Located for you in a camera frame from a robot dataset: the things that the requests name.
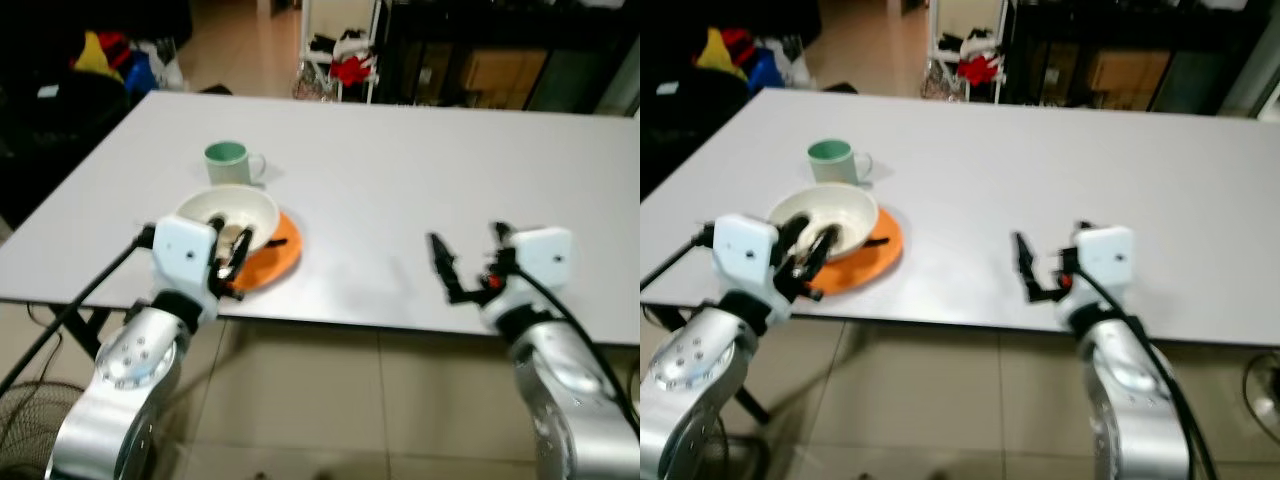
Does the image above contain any white ceramic bowl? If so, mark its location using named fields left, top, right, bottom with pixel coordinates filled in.
left=175, top=185, right=281, bottom=256
left=768, top=182, right=881, bottom=263

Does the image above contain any orange plate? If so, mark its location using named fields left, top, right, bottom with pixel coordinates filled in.
left=805, top=207, right=906, bottom=295
left=225, top=210, right=303, bottom=293

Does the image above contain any green white mug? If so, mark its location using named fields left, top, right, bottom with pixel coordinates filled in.
left=204, top=141, right=268, bottom=188
left=807, top=139, right=874, bottom=186

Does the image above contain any black table leg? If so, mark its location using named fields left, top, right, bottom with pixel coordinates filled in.
left=733, top=383, right=773, bottom=427
left=70, top=308, right=109, bottom=363

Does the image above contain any brown cardboard box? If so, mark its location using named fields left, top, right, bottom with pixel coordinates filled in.
left=1088, top=47, right=1173, bottom=109
left=462, top=48, right=549, bottom=109

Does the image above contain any black sofa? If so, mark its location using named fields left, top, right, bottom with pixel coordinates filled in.
left=640, top=0, right=823, bottom=199
left=0, top=0, right=193, bottom=226

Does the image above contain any blue bag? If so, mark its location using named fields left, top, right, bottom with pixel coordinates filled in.
left=124, top=52, right=161, bottom=96
left=748, top=48, right=786, bottom=93

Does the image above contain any red cloth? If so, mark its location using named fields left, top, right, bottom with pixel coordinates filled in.
left=330, top=55, right=376, bottom=89
left=957, top=55, right=1003, bottom=87

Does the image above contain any yellow cloth item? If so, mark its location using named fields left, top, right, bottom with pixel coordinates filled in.
left=72, top=30, right=113, bottom=81
left=695, top=27, right=734, bottom=77

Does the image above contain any red cloth item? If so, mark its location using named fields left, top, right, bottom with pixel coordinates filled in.
left=720, top=28, right=756, bottom=66
left=98, top=30, right=136, bottom=69

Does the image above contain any white metal rack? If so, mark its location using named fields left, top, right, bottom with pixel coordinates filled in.
left=298, top=0, right=382, bottom=104
left=926, top=0, right=1007, bottom=104

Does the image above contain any dark glass cabinet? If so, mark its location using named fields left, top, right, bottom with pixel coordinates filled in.
left=1003, top=0, right=1280, bottom=119
left=378, top=0, right=641, bottom=113

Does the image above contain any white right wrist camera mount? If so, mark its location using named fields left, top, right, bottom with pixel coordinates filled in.
left=500, top=227, right=578, bottom=306
left=1075, top=225, right=1139, bottom=301

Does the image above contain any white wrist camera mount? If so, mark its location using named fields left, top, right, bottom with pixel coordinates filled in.
left=711, top=212, right=782, bottom=301
left=500, top=227, right=578, bottom=306
left=1075, top=225, right=1139, bottom=301
left=150, top=214, right=223, bottom=301

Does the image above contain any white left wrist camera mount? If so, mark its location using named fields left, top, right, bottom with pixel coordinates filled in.
left=150, top=214, right=223, bottom=301
left=711, top=212, right=782, bottom=301

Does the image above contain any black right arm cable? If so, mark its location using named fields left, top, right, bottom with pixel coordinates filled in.
left=1083, top=265, right=1219, bottom=480
left=510, top=262, right=641, bottom=436

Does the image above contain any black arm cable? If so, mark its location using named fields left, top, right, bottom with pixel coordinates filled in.
left=1083, top=265, right=1219, bottom=480
left=0, top=225, right=157, bottom=396
left=510, top=262, right=641, bottom=436
left=640, top=224, right=717, bottom=293

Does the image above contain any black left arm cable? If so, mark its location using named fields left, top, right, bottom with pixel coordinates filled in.
left=640, top=224, right=717, bottom=293
left=0, top=225, right=157, bottom=396

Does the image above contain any dark round wire fan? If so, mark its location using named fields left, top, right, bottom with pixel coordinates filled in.
left=1244, top=350, right=1280, bottom=447

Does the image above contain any black wire floor fan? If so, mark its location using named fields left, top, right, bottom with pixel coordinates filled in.
left=0, top=380, right=87, bottom=480

